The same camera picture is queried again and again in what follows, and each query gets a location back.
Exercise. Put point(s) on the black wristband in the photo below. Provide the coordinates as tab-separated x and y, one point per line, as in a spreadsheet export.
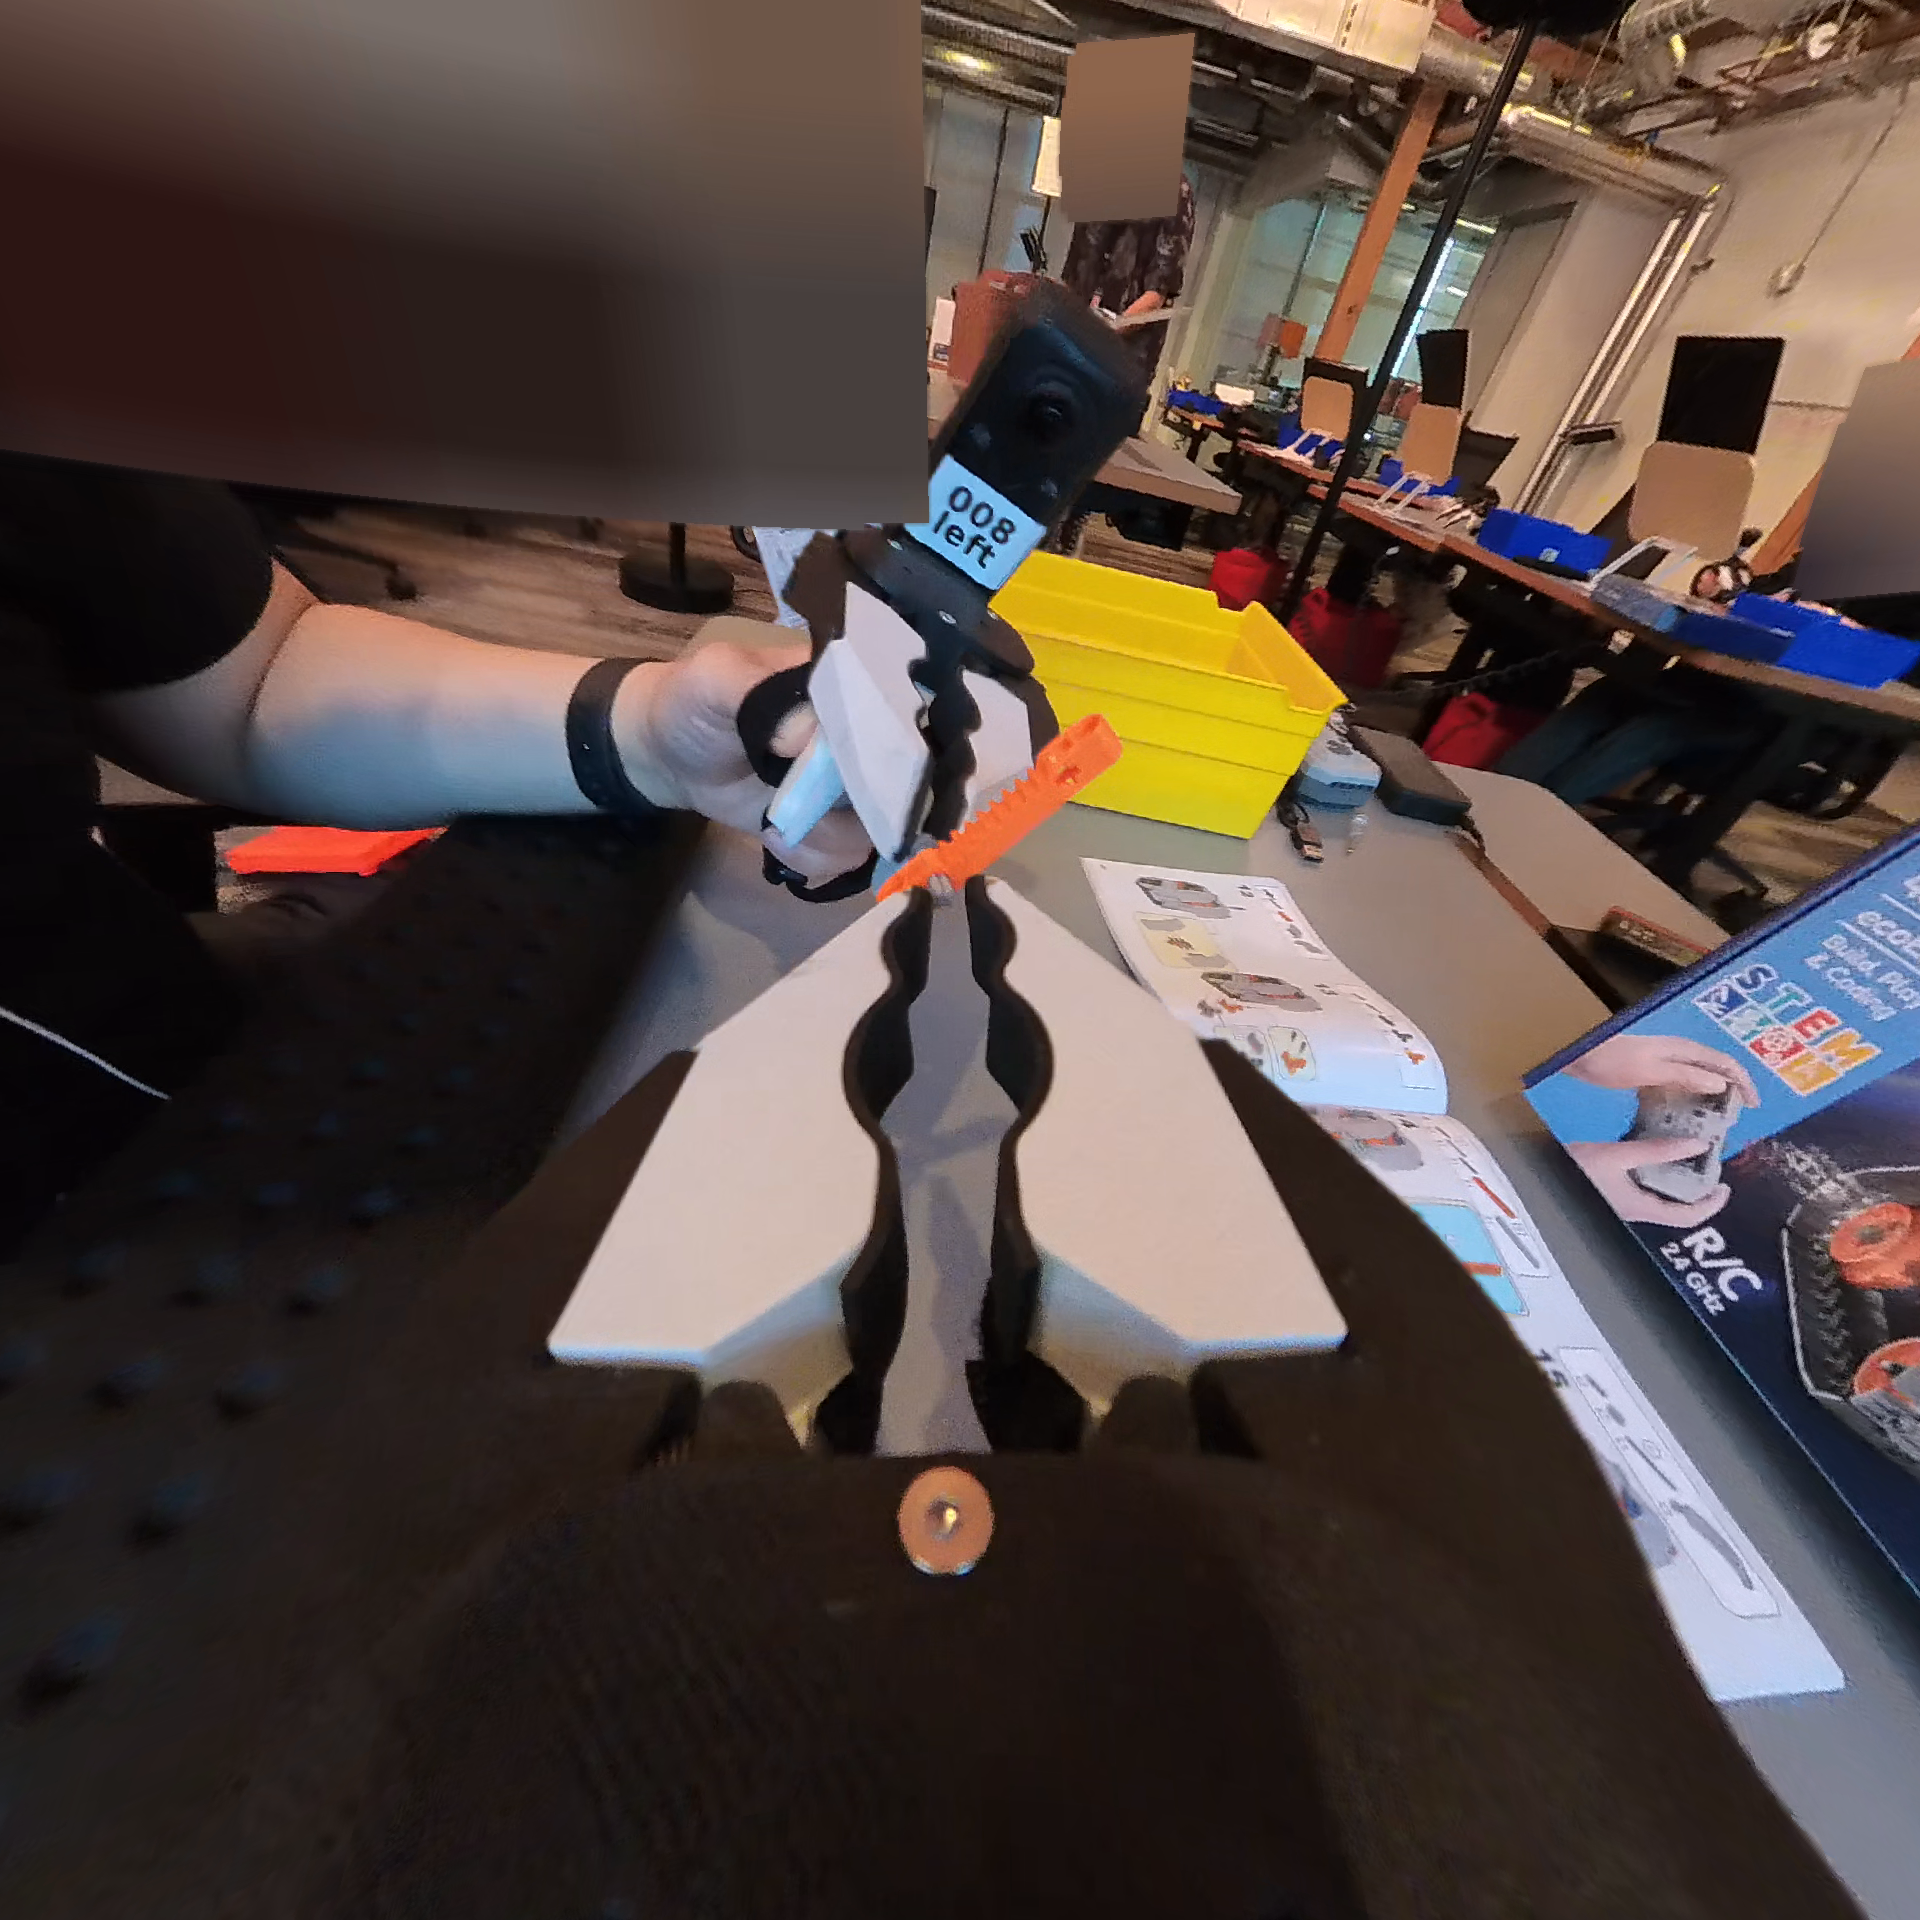
607	734

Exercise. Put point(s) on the long wooden table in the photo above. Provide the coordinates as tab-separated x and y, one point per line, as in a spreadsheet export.
1680	614

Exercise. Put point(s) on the tall black pole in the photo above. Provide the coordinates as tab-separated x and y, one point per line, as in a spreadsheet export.
1394	301

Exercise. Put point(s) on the black monitor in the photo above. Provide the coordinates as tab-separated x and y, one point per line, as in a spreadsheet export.
1726	393

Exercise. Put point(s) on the black flat case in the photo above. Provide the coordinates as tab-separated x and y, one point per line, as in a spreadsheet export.
1413	772

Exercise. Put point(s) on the grey desk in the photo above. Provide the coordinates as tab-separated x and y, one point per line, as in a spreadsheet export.
1394	900

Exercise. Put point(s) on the orange toothed beam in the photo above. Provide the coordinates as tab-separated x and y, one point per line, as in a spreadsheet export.
1003	812

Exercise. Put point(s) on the open instruction booklet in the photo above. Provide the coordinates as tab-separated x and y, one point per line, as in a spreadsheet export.
1275	973

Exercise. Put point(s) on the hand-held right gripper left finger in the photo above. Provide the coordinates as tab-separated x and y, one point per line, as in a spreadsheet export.
705	1200

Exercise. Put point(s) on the black red box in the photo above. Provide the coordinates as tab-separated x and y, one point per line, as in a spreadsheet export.
1651	931

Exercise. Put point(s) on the yellow plastic bin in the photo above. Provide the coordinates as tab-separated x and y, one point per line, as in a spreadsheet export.
1152	673

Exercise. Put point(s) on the cardboard box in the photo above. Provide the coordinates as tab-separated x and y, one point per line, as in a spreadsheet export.
1691	505

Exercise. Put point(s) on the grey remote controller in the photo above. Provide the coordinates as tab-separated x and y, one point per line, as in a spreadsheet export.
1335	766

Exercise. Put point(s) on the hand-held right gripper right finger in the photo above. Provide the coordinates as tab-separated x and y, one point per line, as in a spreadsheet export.
1152	1200

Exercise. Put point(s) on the blue storage bin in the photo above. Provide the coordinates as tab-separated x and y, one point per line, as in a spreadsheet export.
1822	639
1546	544

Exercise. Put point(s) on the black round-base stand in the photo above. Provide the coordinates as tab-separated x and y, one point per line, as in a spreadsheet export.
673	569

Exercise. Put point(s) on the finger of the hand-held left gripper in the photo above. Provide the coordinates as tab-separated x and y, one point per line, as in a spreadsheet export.
1007	734
869	719

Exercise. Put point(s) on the blue toy robot box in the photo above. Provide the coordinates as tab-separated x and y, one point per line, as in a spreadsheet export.
1770	1170

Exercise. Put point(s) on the person's left hand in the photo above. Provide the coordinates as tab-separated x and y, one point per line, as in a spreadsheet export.
689	719

